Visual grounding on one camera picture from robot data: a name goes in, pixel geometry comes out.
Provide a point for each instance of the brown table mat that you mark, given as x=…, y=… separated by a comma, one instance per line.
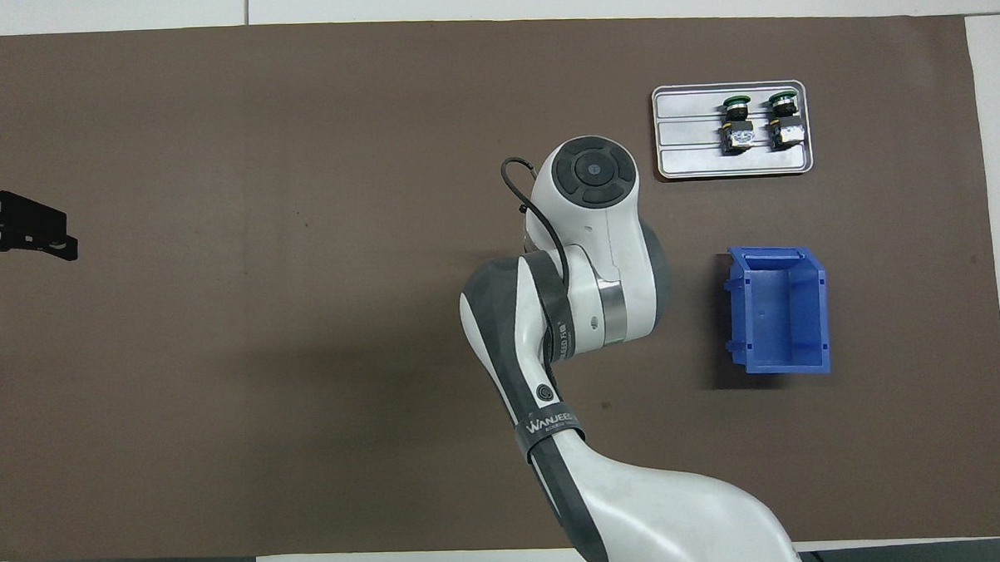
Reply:
x=220, y=366

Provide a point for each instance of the blue plastic bin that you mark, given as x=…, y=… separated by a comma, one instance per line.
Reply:
x=780, y=313

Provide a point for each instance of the green push button switch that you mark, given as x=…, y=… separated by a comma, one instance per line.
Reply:
x=738, y=139
x=784, y=132

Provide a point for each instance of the silver metal tray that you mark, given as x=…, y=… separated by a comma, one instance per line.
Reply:
x=712, y=161

